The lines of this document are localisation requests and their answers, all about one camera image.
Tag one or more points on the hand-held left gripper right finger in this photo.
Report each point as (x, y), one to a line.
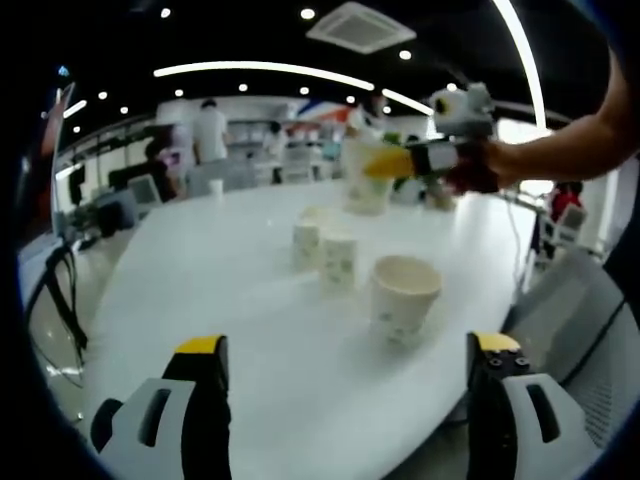
(492, 430)

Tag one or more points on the curved ceiling light strip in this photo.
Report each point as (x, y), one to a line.
(525, 55)
(250, 65)

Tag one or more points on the white table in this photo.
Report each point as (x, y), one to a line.
(225, 300)

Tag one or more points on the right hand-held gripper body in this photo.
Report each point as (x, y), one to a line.
(462, 115)

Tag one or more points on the ceiling air vent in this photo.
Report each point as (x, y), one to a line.
(360, 27)

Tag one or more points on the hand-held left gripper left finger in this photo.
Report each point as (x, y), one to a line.
(205, 430)

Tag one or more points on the person's right hand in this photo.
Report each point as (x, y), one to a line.
(502, 162)

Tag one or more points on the white mesh chair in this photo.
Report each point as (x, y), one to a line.
(145, 189)

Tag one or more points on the group of ceiling downlights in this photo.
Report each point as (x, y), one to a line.
(405, 54)

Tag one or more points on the large display on stand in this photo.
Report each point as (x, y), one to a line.
(52, 135)

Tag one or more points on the person's dark clothing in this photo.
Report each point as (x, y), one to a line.
(625, 260)

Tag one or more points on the white paper cup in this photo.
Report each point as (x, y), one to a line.
(216, 188)
(402, 310)
(360, 195)
(340, 265)
(306, 245)

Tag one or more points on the black stand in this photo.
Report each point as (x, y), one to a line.
(65, 290)

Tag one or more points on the grey office chair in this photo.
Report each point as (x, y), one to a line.
(560, 305)

